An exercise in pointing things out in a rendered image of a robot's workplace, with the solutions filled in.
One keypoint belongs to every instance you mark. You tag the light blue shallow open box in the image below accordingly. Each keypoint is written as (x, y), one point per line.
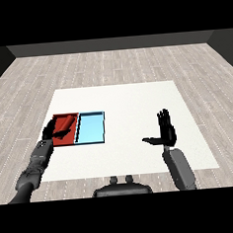
(90, 128)

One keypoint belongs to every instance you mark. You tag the small red can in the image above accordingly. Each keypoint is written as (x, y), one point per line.
(67, 122)

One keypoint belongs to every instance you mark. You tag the dark grey robot body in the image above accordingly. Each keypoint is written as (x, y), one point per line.
(122, 188)

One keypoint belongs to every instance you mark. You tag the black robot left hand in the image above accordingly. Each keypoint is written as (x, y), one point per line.
(49, 130)

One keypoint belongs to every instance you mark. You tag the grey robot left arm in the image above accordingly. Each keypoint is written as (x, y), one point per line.
(36, 162)

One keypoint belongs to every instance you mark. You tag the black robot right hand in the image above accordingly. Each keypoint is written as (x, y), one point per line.
(167, 131)

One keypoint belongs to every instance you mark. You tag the red shallow open box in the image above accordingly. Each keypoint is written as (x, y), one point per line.
(66, 138)

